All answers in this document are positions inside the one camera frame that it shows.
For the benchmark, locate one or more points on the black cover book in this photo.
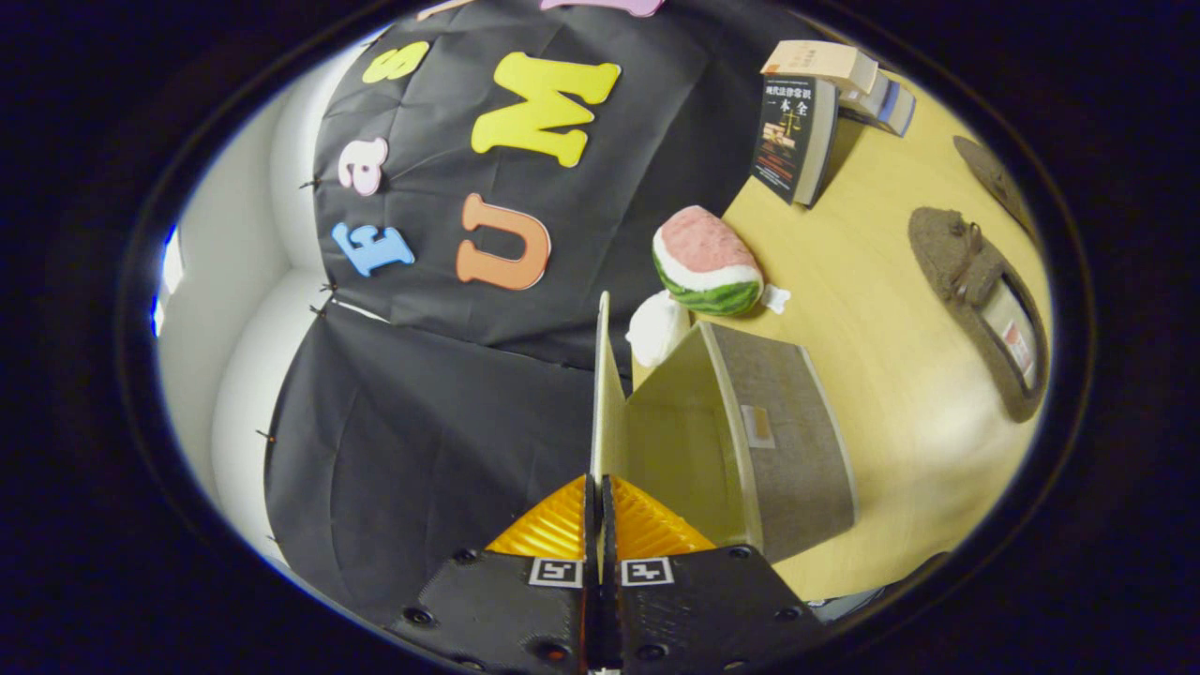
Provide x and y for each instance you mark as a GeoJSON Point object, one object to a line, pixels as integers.
{"type": "Point", "coordinates": [783, 131]}

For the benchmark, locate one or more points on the white plush toy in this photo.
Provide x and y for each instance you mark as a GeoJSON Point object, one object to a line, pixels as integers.
{"type": "Point", "coordinates": [656, 328]}

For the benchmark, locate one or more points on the grey fabric storage box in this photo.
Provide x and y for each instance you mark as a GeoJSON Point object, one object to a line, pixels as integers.
{"type": "Point", "coordinates": [778, 422]}

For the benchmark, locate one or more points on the brown fuzzy shoe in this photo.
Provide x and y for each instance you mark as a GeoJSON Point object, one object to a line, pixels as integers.
{"type": "Point", "coordinates": [947, 244]}
{"type": "Point", "coordinates": [989, 173]}

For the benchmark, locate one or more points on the white cover book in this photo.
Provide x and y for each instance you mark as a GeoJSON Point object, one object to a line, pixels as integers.
{"type": "Point", "coordinates": [872, 98]}

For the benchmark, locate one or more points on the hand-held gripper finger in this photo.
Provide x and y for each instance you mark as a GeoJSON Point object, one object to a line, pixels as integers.
{"type": "Point", "coordinates": [609, 562]}
{"type": "Point", "coordinates": [591, 562]}

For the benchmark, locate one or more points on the watermelon slice plush toy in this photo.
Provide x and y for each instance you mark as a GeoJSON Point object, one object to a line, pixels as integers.
{"type": "Point", "coordinates": [708, 253]}

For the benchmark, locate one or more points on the blue cover book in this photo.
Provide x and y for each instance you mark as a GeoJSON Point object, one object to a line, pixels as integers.
{"type": "Point", "coordinates": [895, 108]}

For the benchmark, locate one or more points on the beige cover book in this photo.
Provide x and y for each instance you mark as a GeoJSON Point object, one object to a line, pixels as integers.
{"type": "Point", "coordinates": [820, 64]}

